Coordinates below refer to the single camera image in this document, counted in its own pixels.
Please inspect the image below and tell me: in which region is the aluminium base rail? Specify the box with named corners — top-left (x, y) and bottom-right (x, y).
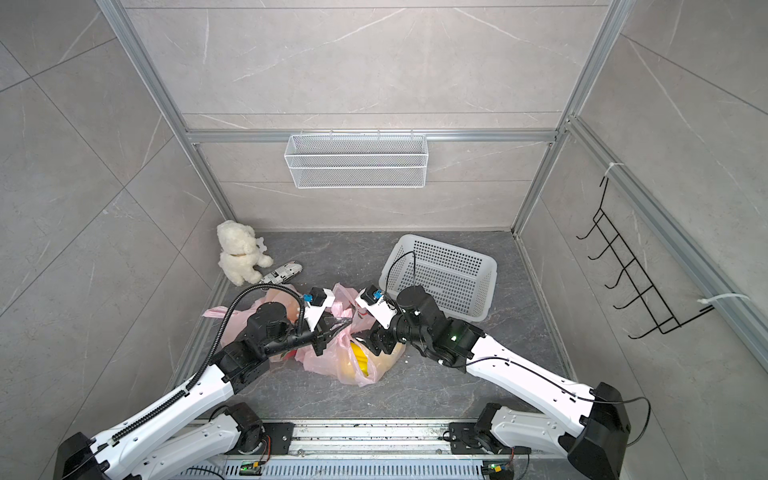
top-left (113, 418), bottom-right (631, 480)

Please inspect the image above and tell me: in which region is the white teddy bear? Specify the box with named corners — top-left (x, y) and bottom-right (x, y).
top-left (216, 220), bottom-right (274, 286)

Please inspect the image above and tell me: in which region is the black wire hook rack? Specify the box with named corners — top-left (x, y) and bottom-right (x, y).
top-left (576, 177), bottom-right (715, 340)

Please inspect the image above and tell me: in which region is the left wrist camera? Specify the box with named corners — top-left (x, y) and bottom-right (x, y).
top-left (302, 287), bottom-right (335, 331)

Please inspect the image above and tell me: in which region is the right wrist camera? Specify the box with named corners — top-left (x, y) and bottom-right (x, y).
top-left (355, 285), bottom-right (397, 329)

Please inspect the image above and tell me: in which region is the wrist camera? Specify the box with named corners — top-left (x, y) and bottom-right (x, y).
top-left (355, 285), bottom-right (397, 329)
top-left (302, 287), bottom-right (335, 331)

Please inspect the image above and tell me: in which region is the bright yellow banana bunch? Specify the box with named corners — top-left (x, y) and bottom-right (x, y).
top-left (350, 342), bottom-right (370, 377)

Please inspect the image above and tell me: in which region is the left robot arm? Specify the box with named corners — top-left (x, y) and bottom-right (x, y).
top-left (53, 302), bottom-right (350, 479)

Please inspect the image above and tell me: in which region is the pink printed plastic bag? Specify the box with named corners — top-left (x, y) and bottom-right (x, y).
top-left (202, 286), bottom-right (304, 363)

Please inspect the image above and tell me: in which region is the white wire wall basket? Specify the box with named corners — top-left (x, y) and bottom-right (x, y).
top-left (284, 133), bottom-right (429, 189)

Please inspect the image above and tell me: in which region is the white plastic basket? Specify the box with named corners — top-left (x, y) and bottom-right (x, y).
top-left (379, 234), bottom-right (498, 323)

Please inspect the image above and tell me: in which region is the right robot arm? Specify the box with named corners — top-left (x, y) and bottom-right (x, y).
top-left (356, 285), bottom-right (631, 479)

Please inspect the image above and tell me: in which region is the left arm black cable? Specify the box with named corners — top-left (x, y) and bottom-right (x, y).
top-left (59, 283), bottom-right (307, 480)

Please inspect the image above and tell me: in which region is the plain pink plastic bag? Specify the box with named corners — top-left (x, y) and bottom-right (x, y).
top-left (295, 283), bottom-right (405, 387)

